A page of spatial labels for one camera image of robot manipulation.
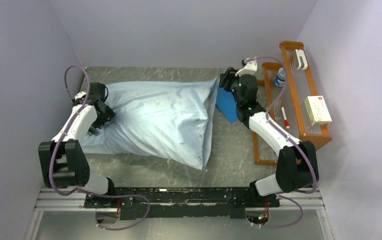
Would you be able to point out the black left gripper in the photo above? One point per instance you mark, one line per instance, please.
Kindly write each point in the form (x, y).
(107, 115)

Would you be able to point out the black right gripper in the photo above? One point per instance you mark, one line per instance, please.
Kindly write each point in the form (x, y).
(229, 75)

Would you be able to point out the light blue pillowcase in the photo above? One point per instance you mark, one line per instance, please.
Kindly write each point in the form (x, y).
(166, 119)

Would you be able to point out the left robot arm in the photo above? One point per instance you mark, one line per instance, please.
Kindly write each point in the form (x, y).
(63, 162)

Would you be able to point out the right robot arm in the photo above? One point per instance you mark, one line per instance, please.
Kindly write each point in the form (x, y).
(297, 160)

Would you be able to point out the blue plastic folder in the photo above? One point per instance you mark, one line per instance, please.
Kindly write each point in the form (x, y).
(226, 105)

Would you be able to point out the small water bottle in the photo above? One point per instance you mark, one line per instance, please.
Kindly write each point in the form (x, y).
(280, 78)

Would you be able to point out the orange tiered shelf rack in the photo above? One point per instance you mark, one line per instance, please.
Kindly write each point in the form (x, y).
(301, 86)

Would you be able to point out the red-capped white marker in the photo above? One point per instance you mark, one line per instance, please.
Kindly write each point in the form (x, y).
(286, 122)

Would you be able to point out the white hook clip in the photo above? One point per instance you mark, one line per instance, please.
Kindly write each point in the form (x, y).
(300, 60)

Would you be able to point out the white red box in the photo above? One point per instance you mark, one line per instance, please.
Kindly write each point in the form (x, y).
(317, 110)

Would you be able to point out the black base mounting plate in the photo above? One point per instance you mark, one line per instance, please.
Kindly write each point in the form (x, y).
(137, 202)

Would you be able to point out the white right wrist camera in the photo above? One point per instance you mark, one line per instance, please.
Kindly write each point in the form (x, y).
(250, 68)

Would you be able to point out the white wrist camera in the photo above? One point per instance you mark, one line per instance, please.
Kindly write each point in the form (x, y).
(79, 96)
(250, 68)

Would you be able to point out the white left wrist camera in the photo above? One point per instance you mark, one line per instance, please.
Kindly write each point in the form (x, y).
(79, 96)

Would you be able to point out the aluminium frame rail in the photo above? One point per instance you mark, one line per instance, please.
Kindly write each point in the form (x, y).
(299, 217)

